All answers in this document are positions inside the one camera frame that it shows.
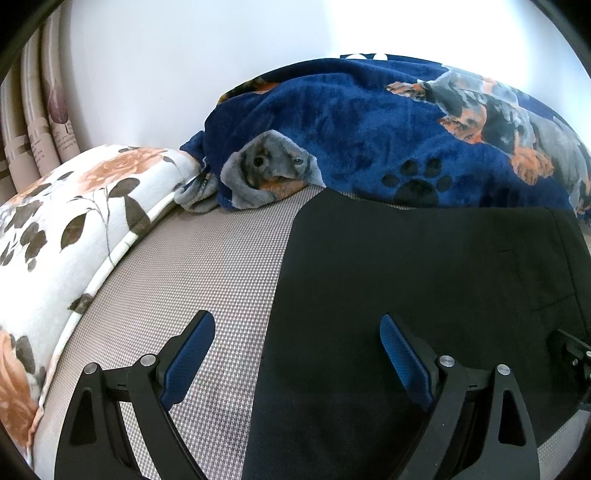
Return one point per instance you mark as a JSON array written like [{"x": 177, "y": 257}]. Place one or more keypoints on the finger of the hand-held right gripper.
[{"x": 575, "y": 355}]

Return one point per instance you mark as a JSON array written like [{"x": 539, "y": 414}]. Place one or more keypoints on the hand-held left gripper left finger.
[{"x": 191, "y": 355}]

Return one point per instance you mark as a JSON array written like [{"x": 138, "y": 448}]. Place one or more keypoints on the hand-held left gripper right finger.
[{"x": 406, "y": 360}]

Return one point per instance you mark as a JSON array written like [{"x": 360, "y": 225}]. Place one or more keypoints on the black pants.
[{"x": 392, "y": 258}]

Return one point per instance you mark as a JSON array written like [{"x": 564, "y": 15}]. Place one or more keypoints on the beige woven bed mat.
[{"x": 207, "y": 258}]

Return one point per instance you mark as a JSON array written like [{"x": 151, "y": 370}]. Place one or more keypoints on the white floral pillow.
[{"x": 69, "y": 258}]

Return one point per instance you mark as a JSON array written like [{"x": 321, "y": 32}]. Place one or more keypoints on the blue dog print blanket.
[{"x": 351, "y": 120}]

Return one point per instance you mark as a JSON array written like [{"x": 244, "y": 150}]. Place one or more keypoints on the beige striped curtain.
[{"x": 51, "y": 115}]

